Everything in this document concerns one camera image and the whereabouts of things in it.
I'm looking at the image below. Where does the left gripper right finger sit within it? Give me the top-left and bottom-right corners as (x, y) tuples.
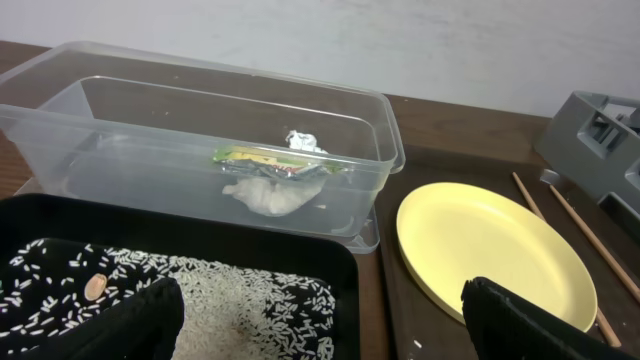
(461, 277), (634, 360)

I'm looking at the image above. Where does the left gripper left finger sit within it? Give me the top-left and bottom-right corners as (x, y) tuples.
(1, 278), (185, 360)

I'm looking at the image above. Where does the yellow plate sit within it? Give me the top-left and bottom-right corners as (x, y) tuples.
(396, 182), (598, 332)

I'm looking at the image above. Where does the white tissue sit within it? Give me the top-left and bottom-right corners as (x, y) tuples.
(222, 147), (329, 217)

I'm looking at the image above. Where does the green yellow snack wrapper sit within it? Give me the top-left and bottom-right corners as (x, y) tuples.
(212, 146), (345, 181)

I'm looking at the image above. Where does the grey dishwasher rack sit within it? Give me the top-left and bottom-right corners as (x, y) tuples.
(534, 91), (639, 238)

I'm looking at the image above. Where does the brown nut piece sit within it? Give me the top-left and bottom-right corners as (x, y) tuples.
(84, 273), (108, 301)

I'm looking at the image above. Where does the pile of white rice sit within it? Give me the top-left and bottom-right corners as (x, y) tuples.
(1, 238), (336, 360)

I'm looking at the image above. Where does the dark brown serving tray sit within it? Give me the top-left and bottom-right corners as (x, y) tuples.
(376, 147), (639, 359)

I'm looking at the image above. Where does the black plastic tray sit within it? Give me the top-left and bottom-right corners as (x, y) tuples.
(1, 194), (360, 359)

